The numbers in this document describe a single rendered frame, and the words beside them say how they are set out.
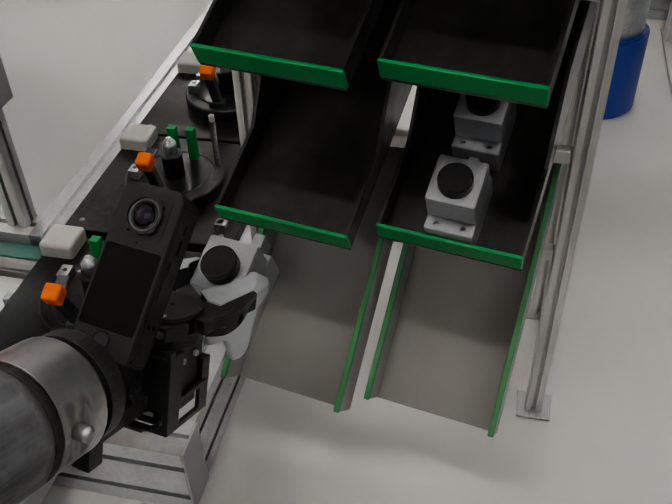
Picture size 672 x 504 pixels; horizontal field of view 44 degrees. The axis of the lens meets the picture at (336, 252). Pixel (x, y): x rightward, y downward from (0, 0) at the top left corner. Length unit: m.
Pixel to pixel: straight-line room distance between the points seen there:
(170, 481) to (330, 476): 0.18
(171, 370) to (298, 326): 0.35
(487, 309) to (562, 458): 0.24
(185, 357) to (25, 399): 0.15
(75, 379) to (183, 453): 0.42
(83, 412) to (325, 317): 0.44
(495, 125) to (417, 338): 0.25
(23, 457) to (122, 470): 0.51
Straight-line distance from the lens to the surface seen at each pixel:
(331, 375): 0.87
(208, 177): 1.20
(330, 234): 0.73
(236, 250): 0.66
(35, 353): 0.49
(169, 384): 0.56
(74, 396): 0.48
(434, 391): 0.87
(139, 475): 0.95
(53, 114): 1.68
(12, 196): 1.20
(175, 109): 1.40
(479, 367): 0.86
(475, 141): 0.76
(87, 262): 1.00
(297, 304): 0.89
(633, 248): 1.31
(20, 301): 1.09
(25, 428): 0.45
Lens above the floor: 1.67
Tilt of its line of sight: 40 degrees down
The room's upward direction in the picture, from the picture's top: 2 degrees counter-clockwise
